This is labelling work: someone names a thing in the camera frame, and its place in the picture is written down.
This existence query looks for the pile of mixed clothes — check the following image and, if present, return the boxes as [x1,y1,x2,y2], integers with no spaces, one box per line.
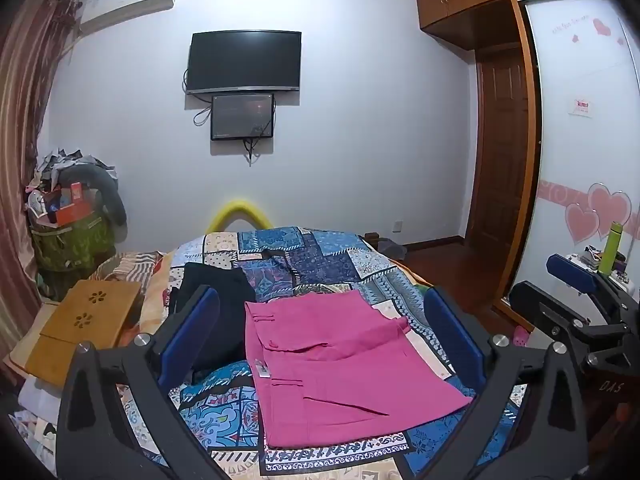
[26,147,119,198]

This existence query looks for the brown striped curtain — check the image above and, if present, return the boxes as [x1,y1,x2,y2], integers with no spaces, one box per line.
[0,0,84,361]

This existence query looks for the pink pants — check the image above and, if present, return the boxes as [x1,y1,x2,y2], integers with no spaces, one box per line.
[244,291,475,449]

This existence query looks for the yellow foam ring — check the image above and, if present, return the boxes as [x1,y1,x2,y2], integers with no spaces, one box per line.
[206,199,274,235]

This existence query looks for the green bag with clutter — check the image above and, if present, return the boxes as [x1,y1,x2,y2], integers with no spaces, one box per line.
[30,210,116,287]

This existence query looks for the wooden lap table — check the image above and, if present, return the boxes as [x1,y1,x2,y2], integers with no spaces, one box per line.
[25,279,144,389]

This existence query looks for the orange box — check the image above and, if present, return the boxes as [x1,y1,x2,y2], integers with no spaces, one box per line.
[54,182,99,226]

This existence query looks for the small black wall monitor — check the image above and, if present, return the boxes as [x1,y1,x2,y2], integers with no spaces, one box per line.
[210,93,275,141]

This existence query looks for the white bedside table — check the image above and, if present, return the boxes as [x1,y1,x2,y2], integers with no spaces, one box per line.
[565,246,640,291]

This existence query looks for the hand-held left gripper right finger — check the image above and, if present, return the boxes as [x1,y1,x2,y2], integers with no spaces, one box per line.
[423,287,594,480]

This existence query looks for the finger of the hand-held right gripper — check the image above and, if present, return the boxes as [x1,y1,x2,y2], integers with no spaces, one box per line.
[508,281,634,361]
[546,253,640,311]

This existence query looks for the black pants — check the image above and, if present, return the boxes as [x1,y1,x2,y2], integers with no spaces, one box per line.
[168,261,257,375]

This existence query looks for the green bottle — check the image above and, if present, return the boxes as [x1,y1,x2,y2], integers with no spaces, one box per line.
[598,221,625,275]

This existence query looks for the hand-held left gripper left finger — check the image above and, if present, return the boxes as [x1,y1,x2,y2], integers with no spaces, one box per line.
[55,285,224,480]

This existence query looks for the wooden overhead cabinet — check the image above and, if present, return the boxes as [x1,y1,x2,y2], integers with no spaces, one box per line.
[414,0,601,51]

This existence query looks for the grey tube pillow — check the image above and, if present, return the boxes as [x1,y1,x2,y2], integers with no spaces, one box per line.
[59,164,128,225]

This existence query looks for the blue patchwork patterned blanket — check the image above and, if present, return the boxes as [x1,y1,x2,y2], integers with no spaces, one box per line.
[120,226,531,480]

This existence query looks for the grey cloth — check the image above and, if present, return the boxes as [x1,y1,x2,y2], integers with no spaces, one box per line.
[379,239,409,261]

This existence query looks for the brown wooden door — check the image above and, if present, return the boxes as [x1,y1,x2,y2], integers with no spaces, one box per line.
[465,47,532,252]

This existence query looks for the white air conditioner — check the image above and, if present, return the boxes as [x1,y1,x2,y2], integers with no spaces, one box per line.
[77,0,176,36]

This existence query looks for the black wall television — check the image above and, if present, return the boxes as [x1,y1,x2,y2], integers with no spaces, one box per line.
[184,31,303,95]

